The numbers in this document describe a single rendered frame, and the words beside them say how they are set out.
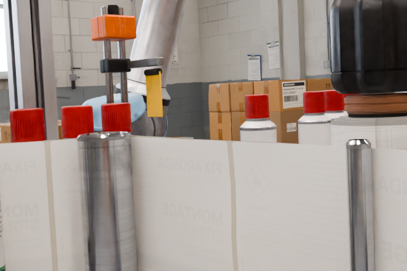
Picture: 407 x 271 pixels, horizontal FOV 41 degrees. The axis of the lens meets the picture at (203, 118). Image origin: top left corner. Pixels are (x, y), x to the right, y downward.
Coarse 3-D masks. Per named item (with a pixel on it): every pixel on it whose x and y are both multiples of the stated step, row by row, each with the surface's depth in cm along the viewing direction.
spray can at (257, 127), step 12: (252, 96) 76; (264, 96) 76; (252, 108) 76; (264, 108) 76; (252, 120) 76; (264, 120) 76; (240, 132) 77; (252, 132) 75; (264, 132) 75; (276, 132) 77
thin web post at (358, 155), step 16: (352, 144) 26; (368, 144) 26; (352, 160) 26; (368, 160) 26; (352, 176) 26; (368, 176) 26; (352, 192) 26; (368, 192) 26; (352, 208) 26; (368, 208) 26; (352, 224) 26; (368, 224) 26; (352, 240) 26; (368, 240) 26; (352, 256) 26; (368, 256) 26
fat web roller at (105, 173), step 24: (96, 144) 37; (120, 144) 38; (96, 168) 37; (120, 168) 38; (96, 192) 38; (120, 192) 38; (96, 216) 38; (120, 216) 38; (96, 240) 38; (120, 240) 38; (96, 264) 38; (120, 264) 38
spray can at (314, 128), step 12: (312, 96) 83; (324, 96) 84; (312, 108) 83; (324, 108) 84; (300, 120) 84; (312, 120) 82; (324, 120) 82; (300, 132) 84; (312, 132) 82; (324, 132) 82; (312, 144) 83; (324, 144) 83
